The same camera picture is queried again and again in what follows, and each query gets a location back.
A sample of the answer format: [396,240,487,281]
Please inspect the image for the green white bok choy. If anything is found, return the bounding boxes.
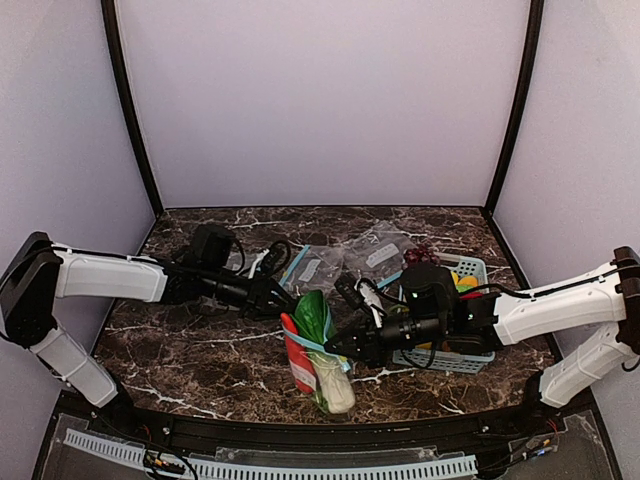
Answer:
[293,291,355,415]

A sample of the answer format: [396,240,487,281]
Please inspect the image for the clear zip bag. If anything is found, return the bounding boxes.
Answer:
[280,290,355,415]
[344,221,416,284]
[279,245,345,297]

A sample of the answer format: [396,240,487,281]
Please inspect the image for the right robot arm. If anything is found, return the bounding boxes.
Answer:
[324,246,639,408]

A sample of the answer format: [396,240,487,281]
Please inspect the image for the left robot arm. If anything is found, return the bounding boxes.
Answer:
[1,224,297,409]

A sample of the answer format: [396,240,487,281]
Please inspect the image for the purple grape bunch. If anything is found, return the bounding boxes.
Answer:
[403,245,441,267]

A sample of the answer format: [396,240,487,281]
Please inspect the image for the light blue plastic basket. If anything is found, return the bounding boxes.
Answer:
[392,253,495,375]

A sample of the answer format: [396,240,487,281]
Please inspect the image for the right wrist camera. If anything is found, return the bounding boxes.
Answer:
[334,272,386,328]

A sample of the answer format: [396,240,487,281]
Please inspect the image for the white slotted cable duct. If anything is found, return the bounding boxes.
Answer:
[64,428,478,480]

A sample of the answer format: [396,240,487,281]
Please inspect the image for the black left frame post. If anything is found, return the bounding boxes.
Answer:
[100,0,165,218]

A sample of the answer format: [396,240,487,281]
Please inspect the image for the black frame post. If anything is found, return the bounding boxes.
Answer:
[100,0,165,218]
[484,0,545,217]

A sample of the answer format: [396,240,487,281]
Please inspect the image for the black right frame post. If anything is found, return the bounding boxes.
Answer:
[484,0,545,217]

